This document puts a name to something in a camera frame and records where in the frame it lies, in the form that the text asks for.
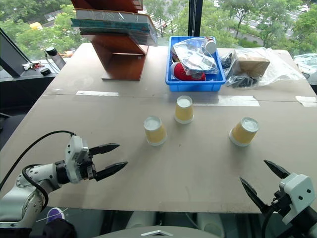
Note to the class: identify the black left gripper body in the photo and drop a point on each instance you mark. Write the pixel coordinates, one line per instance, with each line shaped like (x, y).
(89, 168)

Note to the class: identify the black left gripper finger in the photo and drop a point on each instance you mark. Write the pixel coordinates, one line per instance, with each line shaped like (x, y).
(105, 148)
(112, 168)

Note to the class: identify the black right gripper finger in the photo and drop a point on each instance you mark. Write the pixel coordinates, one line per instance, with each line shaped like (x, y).
(277, 169)
(252, 193)

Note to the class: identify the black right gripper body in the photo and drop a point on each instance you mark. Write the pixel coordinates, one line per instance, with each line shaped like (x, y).
(281, 202)

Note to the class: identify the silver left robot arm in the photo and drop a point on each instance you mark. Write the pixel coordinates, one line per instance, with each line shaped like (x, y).
(27, 196)

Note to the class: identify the stack of wrapped books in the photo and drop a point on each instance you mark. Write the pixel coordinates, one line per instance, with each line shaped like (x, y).
(116, 23)

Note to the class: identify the yellow paper cup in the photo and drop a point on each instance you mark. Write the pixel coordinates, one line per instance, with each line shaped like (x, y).
(183, 110)
(244, 132)
(154, 131)

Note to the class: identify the clear tape strip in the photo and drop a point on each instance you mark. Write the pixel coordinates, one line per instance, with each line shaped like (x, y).
(239, 101)
(97, 93)

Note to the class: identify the purple round disc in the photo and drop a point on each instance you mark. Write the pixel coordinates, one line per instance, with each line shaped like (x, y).
(55, 214)

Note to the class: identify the grey robot torso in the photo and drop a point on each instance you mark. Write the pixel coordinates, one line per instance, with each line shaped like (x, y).
(158, 231)

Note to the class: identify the brown wooden shelf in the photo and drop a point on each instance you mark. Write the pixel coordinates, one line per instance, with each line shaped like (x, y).
(123, 57)

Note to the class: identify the black items in bag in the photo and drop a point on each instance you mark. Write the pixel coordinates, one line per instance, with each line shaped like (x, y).
(240, 80)

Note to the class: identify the small black puck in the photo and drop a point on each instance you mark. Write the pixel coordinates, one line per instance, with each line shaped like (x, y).
(45, 72)

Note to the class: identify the black round-topped device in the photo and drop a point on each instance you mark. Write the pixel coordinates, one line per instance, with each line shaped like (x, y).
(55, 59)

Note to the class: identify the large clear plastic bag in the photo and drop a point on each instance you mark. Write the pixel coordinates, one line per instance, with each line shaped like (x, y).
(270, 67)

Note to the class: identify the brown cardboard box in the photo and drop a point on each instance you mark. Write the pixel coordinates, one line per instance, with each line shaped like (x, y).
(252, 65)

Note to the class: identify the red plush item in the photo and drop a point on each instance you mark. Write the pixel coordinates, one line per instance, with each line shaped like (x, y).
(182, 72)

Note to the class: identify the blue plastic bin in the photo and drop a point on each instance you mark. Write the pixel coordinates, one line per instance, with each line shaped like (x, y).
(193, 84)

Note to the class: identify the clear plastic bag with items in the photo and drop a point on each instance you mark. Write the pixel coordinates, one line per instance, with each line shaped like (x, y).
(195, 58)

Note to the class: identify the black slanted panel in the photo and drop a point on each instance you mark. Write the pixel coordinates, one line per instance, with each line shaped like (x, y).
(12, 55)

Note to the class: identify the white capped bottle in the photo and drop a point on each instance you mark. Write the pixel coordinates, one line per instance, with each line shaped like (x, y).
(210, 45)

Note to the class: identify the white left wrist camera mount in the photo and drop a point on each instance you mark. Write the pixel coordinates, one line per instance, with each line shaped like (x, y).
(74, 158)

